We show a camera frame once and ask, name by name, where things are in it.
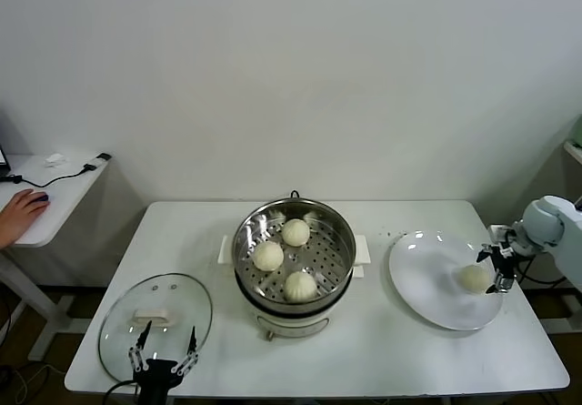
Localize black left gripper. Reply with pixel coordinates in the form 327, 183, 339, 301
126, 319, 200, 405

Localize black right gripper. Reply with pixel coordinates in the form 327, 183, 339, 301
476, 242, 519, 295

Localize white steamed baozi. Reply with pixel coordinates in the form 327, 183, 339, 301
252, 240, 286, 272
457, 264, 493, 295
281, 218, 311, 248
284, 270, 317, 302

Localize glass lid cream handle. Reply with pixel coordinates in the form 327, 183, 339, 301
98, 272, 214, 384

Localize stainless steel steamer basket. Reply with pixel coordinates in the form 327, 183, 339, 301
219, 197, 370, 309

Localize bare person hand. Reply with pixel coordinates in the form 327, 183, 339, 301
0, 188, 49, 249

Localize white round plate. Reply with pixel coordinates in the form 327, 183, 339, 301
387, 229, 506, 332

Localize cream electric cooker pot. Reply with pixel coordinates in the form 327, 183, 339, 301
236, 258, 365, 342

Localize white shelf board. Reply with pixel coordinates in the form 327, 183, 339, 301
563, 140, 582, 167

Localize white side desk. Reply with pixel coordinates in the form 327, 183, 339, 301
0, 152, 113, 361

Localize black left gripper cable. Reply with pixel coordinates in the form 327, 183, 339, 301
102, 380, 140, 405

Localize black floor cable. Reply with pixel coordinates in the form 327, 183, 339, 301
0, 362, 24, 405

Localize black desk cable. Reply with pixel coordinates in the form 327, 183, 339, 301
8, 152, 113, 187

